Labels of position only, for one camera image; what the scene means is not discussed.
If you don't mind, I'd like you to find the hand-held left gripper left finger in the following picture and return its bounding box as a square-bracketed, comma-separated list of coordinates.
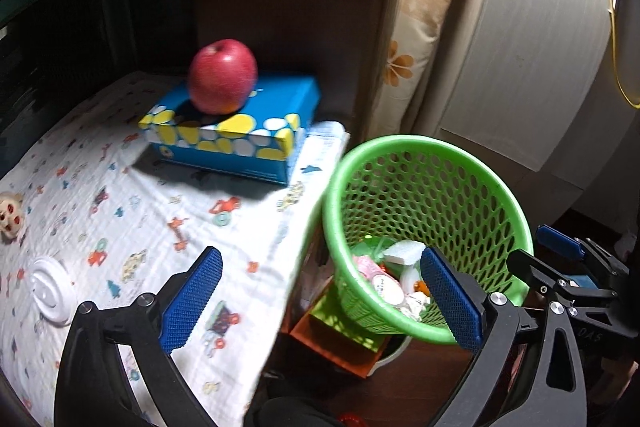
[54, 246, 223, 427]

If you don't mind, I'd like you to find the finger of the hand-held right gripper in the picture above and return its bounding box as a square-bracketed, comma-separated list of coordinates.
[506, 248, 568, 299]
[536, 225, 590, 261]

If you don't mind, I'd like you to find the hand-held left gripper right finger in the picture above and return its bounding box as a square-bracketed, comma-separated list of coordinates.
[420, 246, 588, 427]

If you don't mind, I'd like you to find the clear pudding cup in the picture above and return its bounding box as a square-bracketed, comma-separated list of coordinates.
[372, 269, 406, 308]

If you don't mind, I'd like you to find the white foam piece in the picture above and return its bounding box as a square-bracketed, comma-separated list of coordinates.
[382, 241, 426, 265]

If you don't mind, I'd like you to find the green mesh basket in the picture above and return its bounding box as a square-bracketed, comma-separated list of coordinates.
[321, 135, 534, 346]

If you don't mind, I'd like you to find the printed white blanket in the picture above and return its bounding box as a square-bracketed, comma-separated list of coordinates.
[0, 71, 351, 427]

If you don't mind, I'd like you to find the orange box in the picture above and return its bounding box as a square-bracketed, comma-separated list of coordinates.
[290, 279, 396, 380]

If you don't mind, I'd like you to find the white plastic lid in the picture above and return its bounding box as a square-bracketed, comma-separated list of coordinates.
[27, 257, 75, 325]

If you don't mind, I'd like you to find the blue dotted tissue box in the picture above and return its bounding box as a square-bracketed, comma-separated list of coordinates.
[138, 74, 322, 186]

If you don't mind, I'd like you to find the cream plush toy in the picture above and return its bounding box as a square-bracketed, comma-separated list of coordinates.
[0, 192, 27, 245]

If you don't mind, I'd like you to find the white cabinet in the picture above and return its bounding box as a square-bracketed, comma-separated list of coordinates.
[415, 0, 628, 190]

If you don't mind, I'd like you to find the red apple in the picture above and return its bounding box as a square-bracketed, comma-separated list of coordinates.
[188, 39, 259, 114]

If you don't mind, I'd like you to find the floral pillow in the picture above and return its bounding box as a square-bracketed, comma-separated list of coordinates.
[370, 0, 476, 140]

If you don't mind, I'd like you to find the yellow cable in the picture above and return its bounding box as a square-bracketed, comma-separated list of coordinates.
[590, 0, 640, 110]

